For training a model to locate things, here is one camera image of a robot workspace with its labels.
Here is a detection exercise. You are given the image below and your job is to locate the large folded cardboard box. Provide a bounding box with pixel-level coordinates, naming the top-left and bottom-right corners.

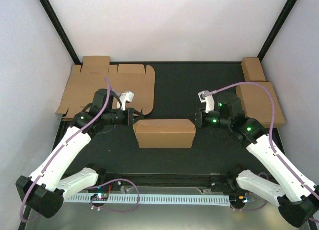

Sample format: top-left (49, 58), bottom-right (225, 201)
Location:
top-left (236, 82), bottom-right (285, 128)

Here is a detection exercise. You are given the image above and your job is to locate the flat cardboard blank stack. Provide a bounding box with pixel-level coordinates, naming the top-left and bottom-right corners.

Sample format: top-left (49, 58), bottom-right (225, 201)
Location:
top-left (56, 56), bottom-right (155, 119)

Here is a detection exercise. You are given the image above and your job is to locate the white slotted cable duct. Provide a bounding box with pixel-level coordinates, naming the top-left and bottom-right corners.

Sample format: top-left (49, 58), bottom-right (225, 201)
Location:
top-left (65, 193), bottom-right (230, 207)

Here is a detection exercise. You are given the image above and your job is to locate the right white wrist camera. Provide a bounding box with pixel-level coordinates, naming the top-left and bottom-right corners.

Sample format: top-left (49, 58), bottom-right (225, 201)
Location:
top-left (198, 90), bottom-right (215, 113)

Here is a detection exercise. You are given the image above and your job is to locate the small folded cardboard box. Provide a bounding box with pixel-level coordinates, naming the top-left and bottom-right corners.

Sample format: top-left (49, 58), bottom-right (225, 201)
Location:
top-left (241, 57), bottom-right (266, 82)

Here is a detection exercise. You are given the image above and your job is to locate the left black frame post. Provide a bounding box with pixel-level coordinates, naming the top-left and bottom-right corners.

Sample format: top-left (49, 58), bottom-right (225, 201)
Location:
top-left (39, 0), bottom-right (82, 65)

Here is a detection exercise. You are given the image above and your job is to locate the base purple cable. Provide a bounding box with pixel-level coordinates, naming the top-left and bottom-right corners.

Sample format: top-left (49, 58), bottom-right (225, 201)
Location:
top-left (229, 171), bottom-right (270, 212)
top-left (89, 179), bottom-right (140, 212)

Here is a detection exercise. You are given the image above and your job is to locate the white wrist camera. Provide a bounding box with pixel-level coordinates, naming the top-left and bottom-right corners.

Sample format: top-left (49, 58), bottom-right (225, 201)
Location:
top-left (117, 91), bottom-right (134, 111)
top-left (198, 90), bottom-right (215, 113)

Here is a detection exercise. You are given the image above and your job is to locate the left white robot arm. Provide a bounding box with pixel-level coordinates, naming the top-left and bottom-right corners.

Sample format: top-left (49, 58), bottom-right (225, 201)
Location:
top-left (15, 89), bottom-right (142, 218)

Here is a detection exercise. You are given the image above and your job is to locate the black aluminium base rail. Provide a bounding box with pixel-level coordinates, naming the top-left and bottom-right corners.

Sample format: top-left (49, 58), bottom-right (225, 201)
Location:
top-left (89, 172), bottom-right (243, 193)

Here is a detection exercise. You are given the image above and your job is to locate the right black frame post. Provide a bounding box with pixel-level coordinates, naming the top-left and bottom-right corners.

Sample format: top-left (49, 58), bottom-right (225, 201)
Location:
top-left (257, 0), bottom-right (298, 62)

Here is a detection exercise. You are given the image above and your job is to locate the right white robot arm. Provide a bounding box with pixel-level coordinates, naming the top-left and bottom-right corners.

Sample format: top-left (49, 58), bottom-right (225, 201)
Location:
top-left (194, 91), bottom-right (319, 228)

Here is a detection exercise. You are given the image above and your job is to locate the black frame post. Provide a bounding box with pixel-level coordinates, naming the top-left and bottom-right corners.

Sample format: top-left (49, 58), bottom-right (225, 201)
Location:
top-left (39, 0), bottom-right (82, 65)
top-left (257, 0), bottom-right (298, 62)

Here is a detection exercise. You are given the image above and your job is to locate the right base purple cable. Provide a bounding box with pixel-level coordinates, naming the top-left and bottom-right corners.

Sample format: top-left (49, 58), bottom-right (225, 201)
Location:
top-left (229, 171), bottom-right (270, 212)

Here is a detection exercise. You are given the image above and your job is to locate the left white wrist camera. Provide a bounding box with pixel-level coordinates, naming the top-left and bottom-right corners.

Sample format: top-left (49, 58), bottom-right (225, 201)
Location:
top-left (117, 91), bottom-right (134, 111)

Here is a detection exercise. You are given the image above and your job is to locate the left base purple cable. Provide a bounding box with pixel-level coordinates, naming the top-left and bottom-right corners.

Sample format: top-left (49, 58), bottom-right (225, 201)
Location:
top-left (89, 179), bottom-right (140, 212)

